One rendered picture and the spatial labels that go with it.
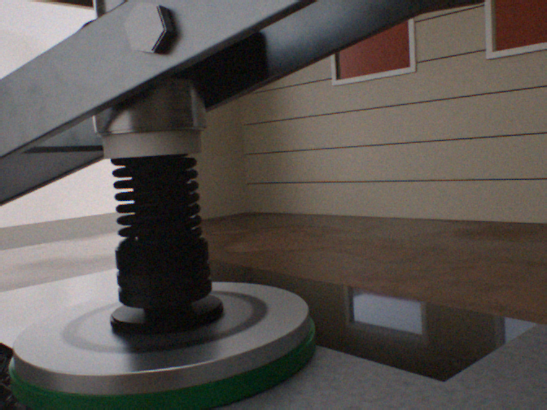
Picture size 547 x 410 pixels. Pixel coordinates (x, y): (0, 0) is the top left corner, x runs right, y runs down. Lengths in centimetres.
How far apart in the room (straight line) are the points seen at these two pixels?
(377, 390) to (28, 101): 29
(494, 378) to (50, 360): 27
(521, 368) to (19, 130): 36
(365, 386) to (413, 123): 703
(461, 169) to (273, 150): 320
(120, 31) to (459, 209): 683
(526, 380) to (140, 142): 28
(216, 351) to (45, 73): 21
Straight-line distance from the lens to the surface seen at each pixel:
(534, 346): 43
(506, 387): 36
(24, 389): 38
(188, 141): 39
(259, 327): 38
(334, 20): 40
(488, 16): 698
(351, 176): 792
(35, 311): 62
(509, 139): 681
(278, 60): 42
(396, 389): 35
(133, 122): 37
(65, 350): 39
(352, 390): 35
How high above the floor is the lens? 97
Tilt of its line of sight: 5 degrees down
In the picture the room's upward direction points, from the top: 4 degrees counter-clockwise
